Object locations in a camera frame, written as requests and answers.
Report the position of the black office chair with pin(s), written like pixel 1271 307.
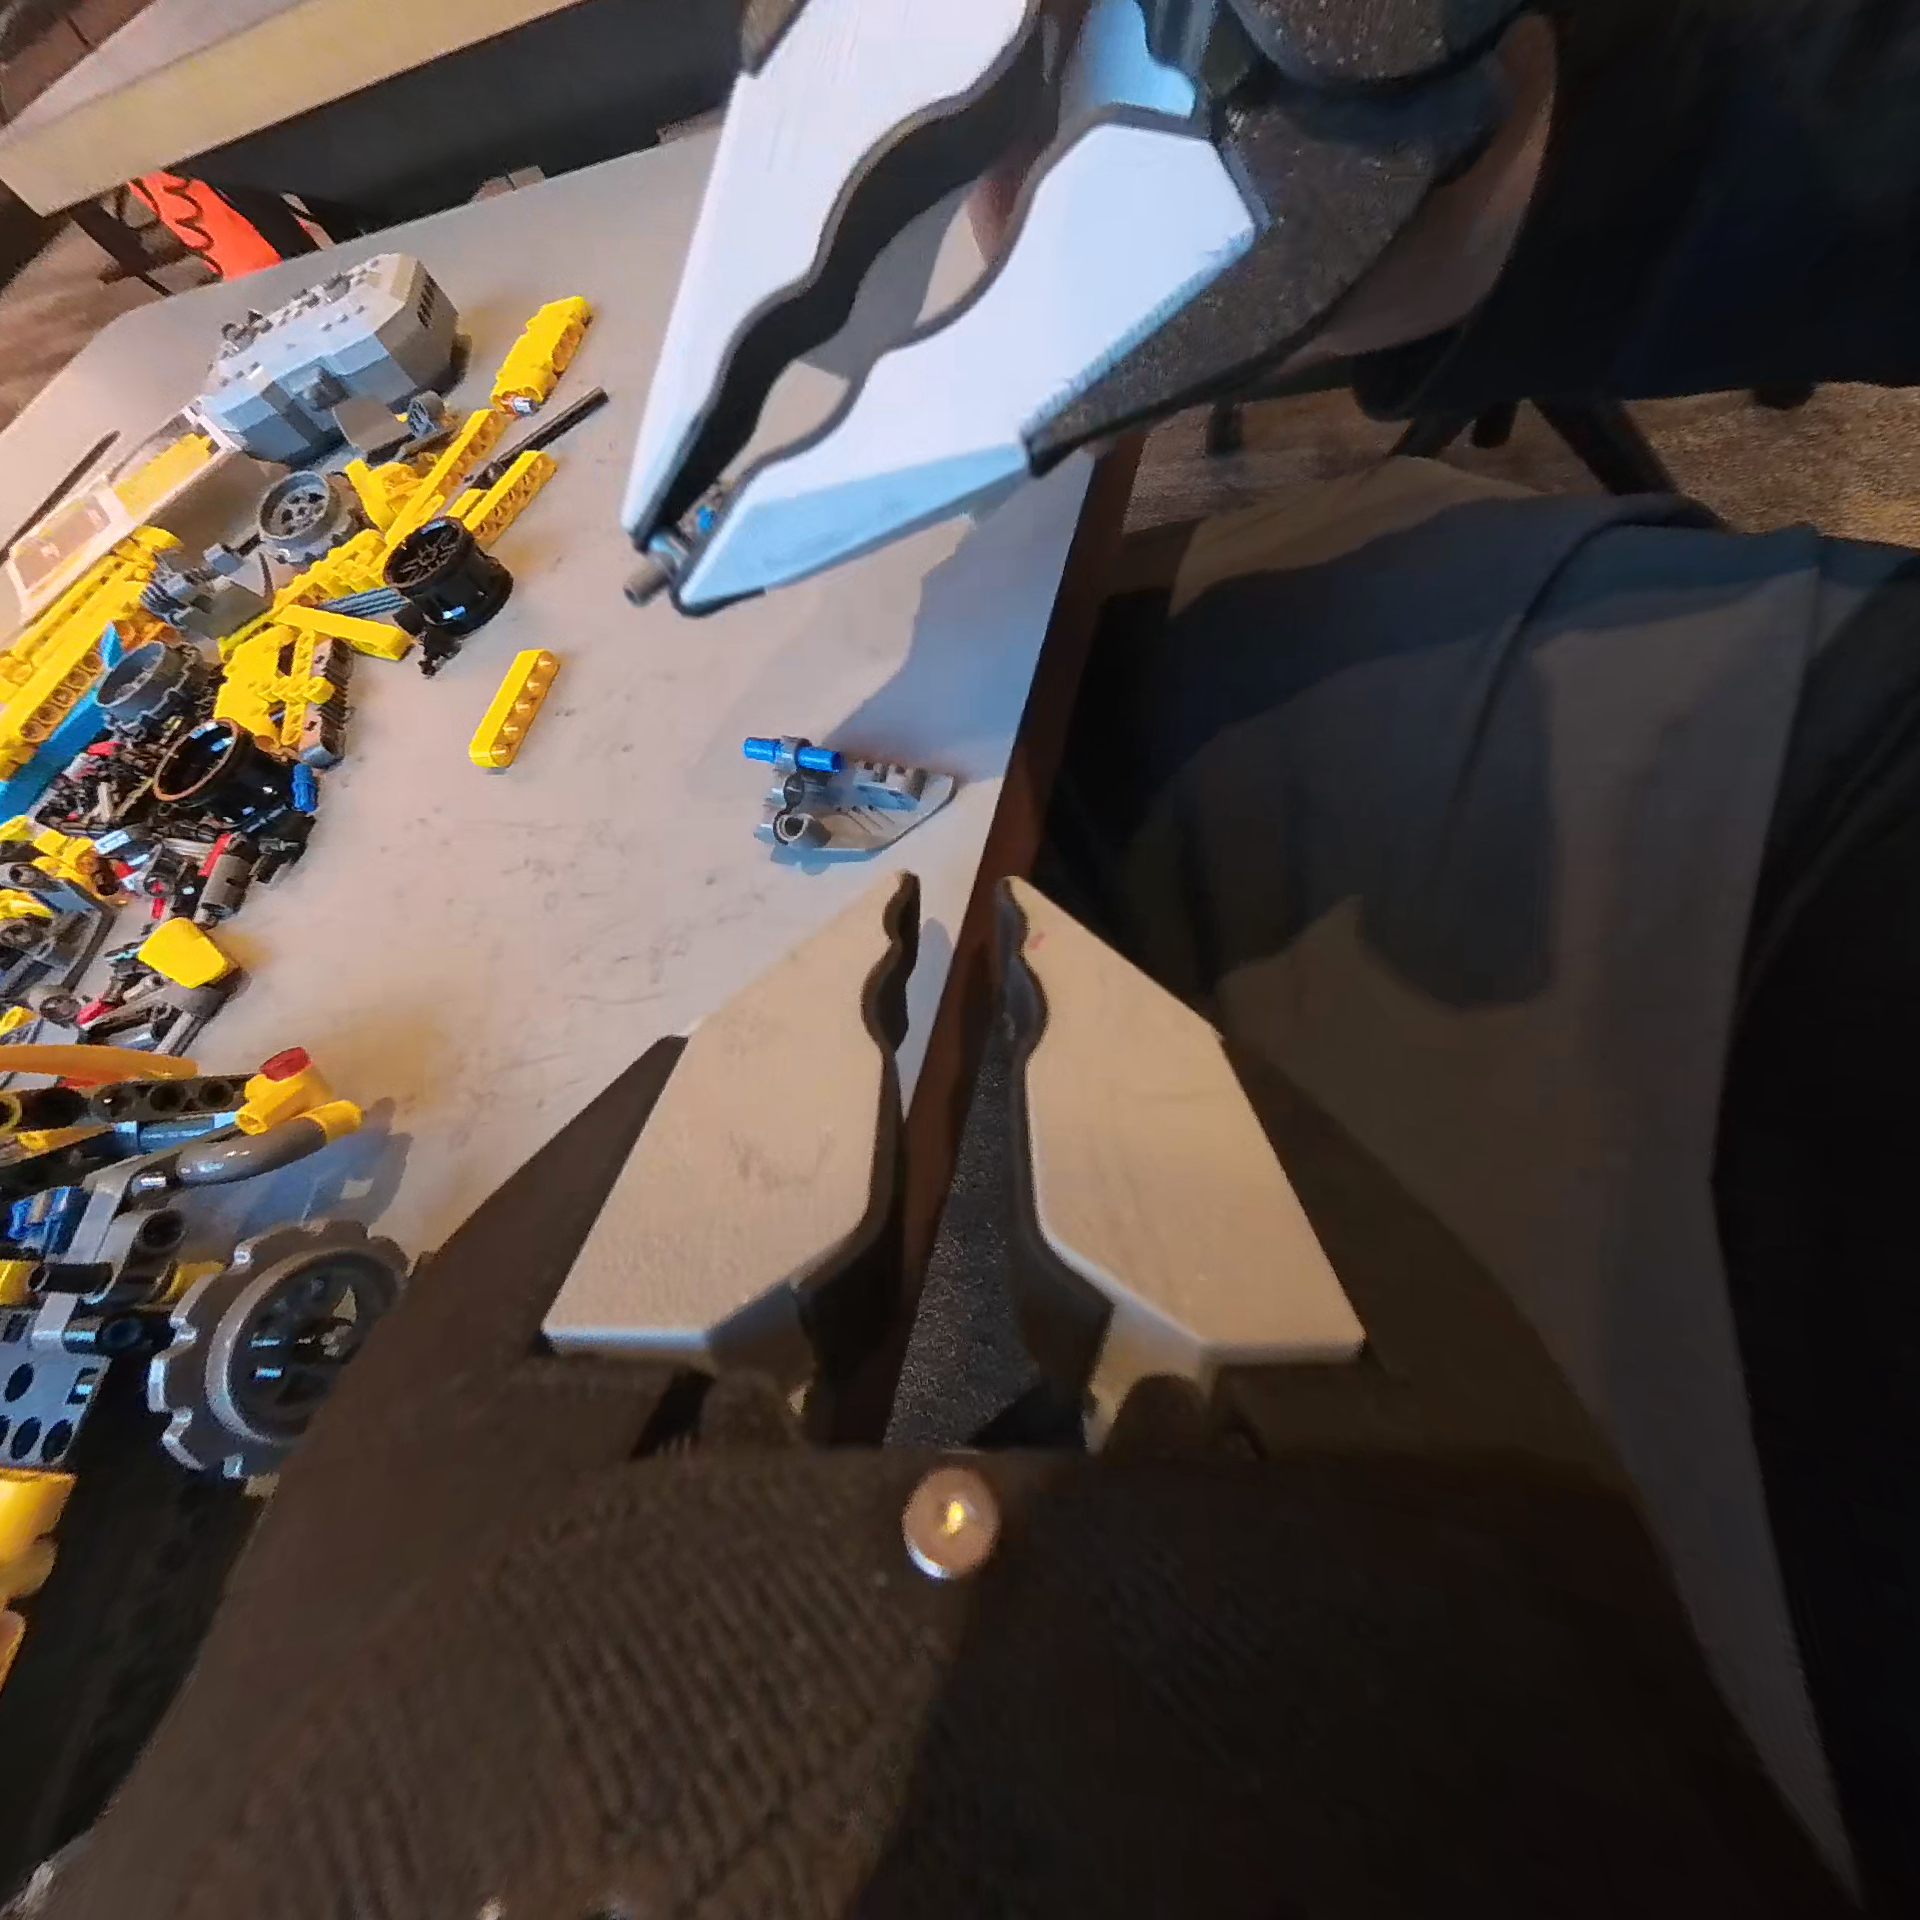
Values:
pixel 1578 419

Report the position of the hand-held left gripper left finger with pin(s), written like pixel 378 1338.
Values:
pixel 735 1186

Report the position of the grey toy panel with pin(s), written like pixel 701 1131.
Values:
pixel 869 802

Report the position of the small black toy connector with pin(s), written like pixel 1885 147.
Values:
pixel 438 653

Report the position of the person's right hand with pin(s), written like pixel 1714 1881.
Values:
pixel 1454 259

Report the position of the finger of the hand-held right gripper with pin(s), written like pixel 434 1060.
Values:
pixel 775 179
pixel 1077 307

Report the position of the grey toy battery box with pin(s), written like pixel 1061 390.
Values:
pixel 330 357

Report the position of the instruction booklet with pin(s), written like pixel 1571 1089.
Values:
pixel 92 508

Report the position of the yellow toy beam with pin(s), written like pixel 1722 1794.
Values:
pixel 515 709

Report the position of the grey toy connector piece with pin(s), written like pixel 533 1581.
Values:
pixel 661 573

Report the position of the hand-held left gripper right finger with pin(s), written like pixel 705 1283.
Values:
pixel 1175 1186

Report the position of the yellow black toy brick vehicle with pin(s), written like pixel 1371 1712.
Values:
pixel 153 1272

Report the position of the orange object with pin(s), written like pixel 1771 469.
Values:
pixel 226 227

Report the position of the person's black sweater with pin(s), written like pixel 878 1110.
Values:
pixel 1841 1199

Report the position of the black toy wheel hub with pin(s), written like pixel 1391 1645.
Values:
pixel 219 771
pixel 445 573

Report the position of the pile of toy brick pieces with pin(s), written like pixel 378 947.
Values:
pixel 226 675

